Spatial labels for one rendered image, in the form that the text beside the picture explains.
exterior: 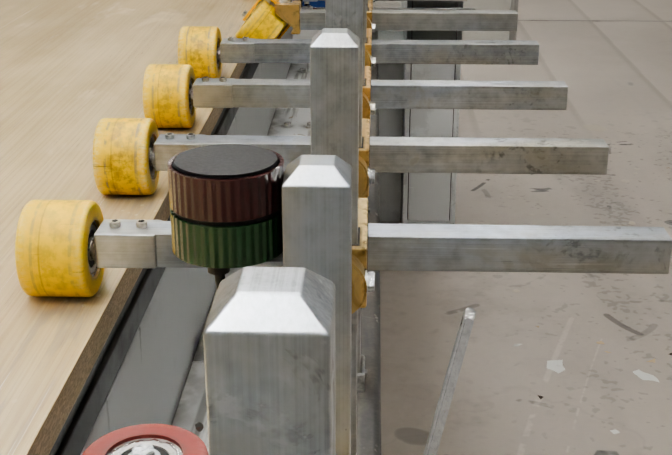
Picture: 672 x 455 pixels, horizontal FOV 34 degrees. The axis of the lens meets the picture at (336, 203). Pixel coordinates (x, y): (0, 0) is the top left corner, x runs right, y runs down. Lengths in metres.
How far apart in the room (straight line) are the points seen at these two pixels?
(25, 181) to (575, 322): 1.98
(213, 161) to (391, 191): 2.84
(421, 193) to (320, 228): 2.72
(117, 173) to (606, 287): 2.23
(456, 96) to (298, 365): 1.07
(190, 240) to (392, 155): 0.58
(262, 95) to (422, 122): 1.87
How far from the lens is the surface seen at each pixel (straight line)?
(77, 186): 1.20
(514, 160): 1.12
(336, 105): 0.79
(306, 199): 0.55
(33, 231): 0.89
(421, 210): 3.28
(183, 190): 0.55
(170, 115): 1.36
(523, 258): 0.88
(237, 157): 0.56
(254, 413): 0.31
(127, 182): 1.12
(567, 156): 1.12
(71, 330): 0.87
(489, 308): 2.99
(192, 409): 1.30
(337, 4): 1.03
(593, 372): 2.72
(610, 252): 0.89
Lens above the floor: 1.28
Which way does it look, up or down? 20 degrees down
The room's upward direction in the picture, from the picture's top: straight up
